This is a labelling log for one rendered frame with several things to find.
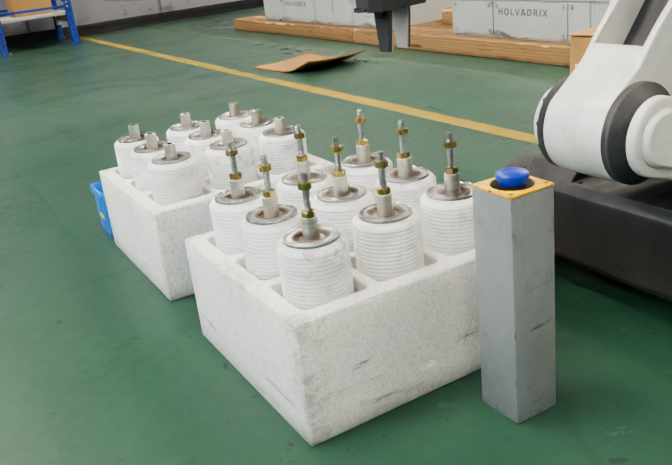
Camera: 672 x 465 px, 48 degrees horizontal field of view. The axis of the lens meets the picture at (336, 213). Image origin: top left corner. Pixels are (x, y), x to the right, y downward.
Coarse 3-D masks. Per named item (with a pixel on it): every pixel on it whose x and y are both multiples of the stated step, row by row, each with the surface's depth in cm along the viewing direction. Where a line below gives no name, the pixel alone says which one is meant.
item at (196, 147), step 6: (186, 138) 160; (216, 138) 157; (186, 144) 158; (192, 144) 157; (198, 144) 156; (204, 144) 156; (186, 150) 160; (192, 150) 157; (198, 150) 157; (204, 150) 157; (198, 156) 157; (204, 156) 157; (198, 162) 158; (204, 162) 158; (204, 168) 158; (204, 174) 159
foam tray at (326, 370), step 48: (192, 240) 123; (240, 288) 106; (384, 288) 99; (432, 288) 103; (240, 336) 112; (288, 336) 95; (336, 336) 96; (384, 336) 100; (432, 336) 105; (288, 384) 100; (336, 384) 98; (384, 384) 102; (432, 384) 107; (336, 432) 100
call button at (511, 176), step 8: (504, 168) 93; (512, 168) 93; (520, 168) 92; (496, 176) 91; (504, 176) 90; (512, 176) 90; (520, 176) 90; (528, 176) 91; (504, 184) 91; (512, 184) 91; (520, 184) 91
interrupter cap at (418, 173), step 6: (396, 168) 123; (414, 168) 122; (420, 168) 122; (390, 174) 121; (396, 174) 121; (414, 174) 120; (420, 174) 119; (426, 174) 118; (390, 180) 118; (396, 180) 117; (402, 180) 117; (408, 180) 117; (414, 180) 117
